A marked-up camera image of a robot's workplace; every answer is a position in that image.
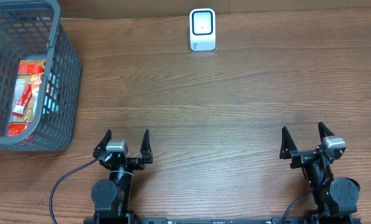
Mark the orange noodle packet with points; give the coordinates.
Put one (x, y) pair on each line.
(26, 68)

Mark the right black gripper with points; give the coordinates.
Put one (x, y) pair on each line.
(288, 146)

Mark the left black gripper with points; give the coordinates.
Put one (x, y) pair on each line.
(123, 160)

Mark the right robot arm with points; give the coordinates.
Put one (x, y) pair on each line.
(335, 198)

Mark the grey plastic mesh basket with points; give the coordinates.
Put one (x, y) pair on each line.
(31, 30)

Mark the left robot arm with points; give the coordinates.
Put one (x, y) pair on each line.
(111, 196)

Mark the red white stick packet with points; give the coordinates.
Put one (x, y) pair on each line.
(30, 90)

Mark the white barcode scanner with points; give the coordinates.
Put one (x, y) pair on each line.
(202, 29)

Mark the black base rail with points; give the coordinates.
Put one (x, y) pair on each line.
(273, 220)

